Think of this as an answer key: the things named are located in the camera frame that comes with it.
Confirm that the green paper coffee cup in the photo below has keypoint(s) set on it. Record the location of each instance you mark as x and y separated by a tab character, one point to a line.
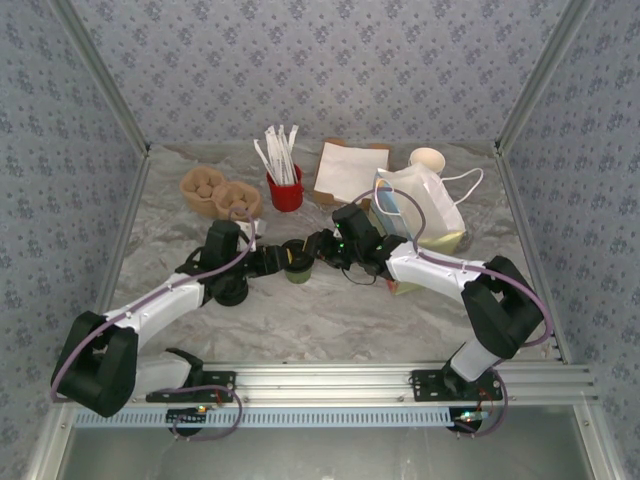
297	276

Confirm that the white yellow paper bag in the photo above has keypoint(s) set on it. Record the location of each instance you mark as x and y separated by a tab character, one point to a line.
435	200

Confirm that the white stir stick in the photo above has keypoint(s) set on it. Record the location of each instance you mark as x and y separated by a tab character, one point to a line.
275	150
265	160
293	137
284	150

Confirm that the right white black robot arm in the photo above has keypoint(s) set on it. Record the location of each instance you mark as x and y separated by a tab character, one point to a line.
435	270

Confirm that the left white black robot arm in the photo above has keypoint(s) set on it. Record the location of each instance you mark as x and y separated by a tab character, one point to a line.
160	300

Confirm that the red cup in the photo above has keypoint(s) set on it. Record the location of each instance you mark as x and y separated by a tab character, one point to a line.
286	197

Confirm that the brown pulp cup carrier stack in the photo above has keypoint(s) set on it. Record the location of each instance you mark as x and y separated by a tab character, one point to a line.
220	195

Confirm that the black lid stack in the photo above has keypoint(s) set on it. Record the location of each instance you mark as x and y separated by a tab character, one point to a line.
231	299

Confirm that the white napkin stack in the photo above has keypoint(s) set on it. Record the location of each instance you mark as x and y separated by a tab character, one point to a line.
350	167

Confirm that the cream paper cup stack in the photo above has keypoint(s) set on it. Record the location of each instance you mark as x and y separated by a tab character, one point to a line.
427	159

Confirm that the small LED circuit board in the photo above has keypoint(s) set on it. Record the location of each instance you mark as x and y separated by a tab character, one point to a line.
467	417
187	414

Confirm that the metal base panel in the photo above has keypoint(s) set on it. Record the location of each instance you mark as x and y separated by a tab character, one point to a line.
320	455

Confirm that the aluminium mounting rail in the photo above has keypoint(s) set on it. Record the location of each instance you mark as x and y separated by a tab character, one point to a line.
320	382

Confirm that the aluminium frame post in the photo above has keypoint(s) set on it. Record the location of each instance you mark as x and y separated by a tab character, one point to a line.
100	75
545	75

